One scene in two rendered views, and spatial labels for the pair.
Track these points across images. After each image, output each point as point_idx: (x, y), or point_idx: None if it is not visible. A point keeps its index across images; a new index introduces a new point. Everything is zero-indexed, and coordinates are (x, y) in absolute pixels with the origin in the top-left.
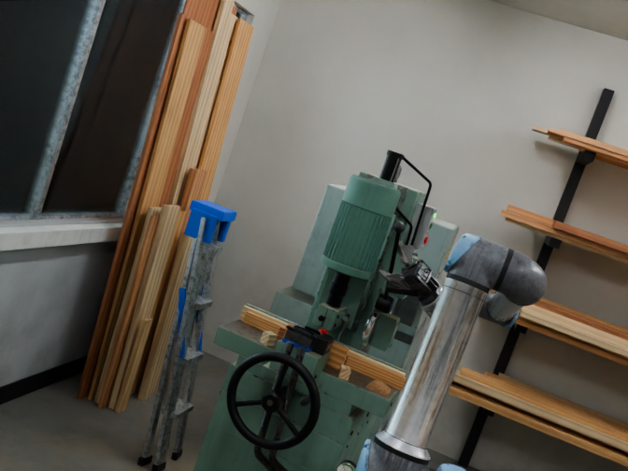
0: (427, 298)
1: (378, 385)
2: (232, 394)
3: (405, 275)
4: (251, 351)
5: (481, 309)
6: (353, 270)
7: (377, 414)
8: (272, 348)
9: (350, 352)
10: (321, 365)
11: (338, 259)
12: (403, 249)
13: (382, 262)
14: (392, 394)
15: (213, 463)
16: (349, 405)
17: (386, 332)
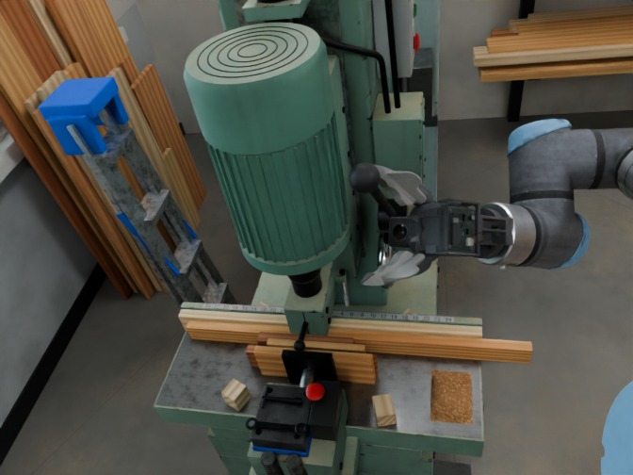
0: (489, 254)
1: (451, 404)
2: None
3: (422, 238)
4: (223, 422)
5: (600, 185)
6: (311, 262)
7: (469, 455)
8: (250, 409)
9: (376, 330)
10: (342, 432)
11: (269, 255)
12: (392, 179)
13: (355, 144)
14: (478, 401)
15: None
16: (415, 451)
17: None
